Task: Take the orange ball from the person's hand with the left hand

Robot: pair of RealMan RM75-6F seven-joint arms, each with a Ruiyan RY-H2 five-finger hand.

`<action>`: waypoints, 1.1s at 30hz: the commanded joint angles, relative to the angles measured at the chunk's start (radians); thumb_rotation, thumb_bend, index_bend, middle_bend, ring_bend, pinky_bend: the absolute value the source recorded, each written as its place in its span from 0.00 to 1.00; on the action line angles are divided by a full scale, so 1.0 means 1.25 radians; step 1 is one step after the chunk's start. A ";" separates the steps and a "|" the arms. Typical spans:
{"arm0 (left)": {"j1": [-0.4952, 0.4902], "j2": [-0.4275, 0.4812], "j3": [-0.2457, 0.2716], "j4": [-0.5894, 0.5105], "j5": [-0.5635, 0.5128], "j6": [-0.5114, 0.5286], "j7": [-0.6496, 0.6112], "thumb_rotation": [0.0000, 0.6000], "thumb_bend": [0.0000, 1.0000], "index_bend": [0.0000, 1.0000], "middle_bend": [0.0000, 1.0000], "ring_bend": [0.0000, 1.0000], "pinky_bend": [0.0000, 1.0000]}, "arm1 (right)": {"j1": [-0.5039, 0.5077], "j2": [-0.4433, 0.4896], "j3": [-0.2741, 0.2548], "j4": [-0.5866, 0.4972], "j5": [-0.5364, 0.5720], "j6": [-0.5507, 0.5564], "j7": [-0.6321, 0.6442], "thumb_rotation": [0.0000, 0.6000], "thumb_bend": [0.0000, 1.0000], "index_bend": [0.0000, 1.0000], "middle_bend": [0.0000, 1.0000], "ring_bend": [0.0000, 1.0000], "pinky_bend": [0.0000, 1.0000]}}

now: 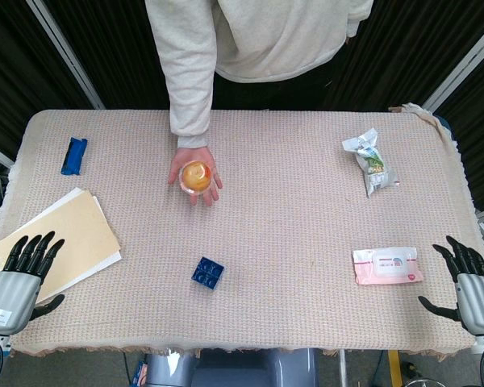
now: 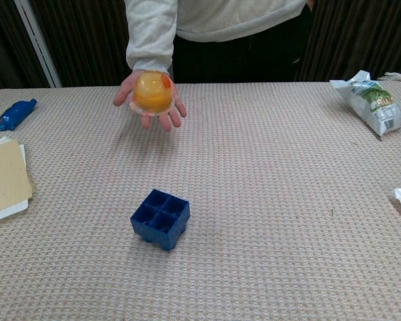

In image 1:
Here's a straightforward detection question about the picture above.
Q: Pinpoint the yellow bar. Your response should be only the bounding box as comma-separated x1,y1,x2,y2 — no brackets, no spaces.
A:
388,349,403,387

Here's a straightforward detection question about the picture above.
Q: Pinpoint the grey sleeved person forearm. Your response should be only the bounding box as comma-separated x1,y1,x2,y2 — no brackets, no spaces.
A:
144,0,219,150

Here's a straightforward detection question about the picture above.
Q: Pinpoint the beige manila folder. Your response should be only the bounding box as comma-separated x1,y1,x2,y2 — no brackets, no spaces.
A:
0,194,121,303

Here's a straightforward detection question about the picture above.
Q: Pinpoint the clear plastic fruit cup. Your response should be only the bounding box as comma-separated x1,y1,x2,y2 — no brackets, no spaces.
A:
178,160,215,196

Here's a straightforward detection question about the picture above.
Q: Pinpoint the person in grey sweatshirt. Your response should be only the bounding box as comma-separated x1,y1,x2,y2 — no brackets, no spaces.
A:
144,0,375,112

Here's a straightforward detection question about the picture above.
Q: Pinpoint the pink wet wipes pack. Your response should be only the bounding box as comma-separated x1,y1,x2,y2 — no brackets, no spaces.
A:
352,246,424,286

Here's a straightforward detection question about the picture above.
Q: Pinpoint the blue plastic building brick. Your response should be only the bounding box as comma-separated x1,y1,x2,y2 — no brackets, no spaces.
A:
191,256,226,290

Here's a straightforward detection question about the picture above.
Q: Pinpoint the aluminium frame post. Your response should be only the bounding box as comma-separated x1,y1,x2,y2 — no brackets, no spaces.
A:
421,23,484,114
26,0,106,110

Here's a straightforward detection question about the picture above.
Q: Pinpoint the left robot hand grey black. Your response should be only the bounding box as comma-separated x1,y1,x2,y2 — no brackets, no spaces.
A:
0,231,66,336

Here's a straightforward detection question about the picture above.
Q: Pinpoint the white paper sheet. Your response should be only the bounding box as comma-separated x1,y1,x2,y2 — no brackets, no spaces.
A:
0,187,123,292

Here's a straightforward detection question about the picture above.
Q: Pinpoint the right robot hand grey black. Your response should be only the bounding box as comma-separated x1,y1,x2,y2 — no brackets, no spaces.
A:
417,235,484,335

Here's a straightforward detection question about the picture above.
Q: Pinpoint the blue snack wrapper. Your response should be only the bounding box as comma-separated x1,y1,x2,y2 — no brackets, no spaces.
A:
60,136,89,177

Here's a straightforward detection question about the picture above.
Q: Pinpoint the bare person hand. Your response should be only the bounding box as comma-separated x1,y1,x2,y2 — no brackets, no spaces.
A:
168,145,223,208

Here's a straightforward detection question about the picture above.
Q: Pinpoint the beige woven tablecloth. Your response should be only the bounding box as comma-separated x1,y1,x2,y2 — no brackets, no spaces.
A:
0,103,483,359

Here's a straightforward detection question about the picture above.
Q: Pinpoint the white green snack bag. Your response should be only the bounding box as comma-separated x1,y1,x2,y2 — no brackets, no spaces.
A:
341,127,400,198

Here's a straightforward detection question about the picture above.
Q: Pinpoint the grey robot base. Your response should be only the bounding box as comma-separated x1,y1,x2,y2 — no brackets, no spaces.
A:
144,347,320,387

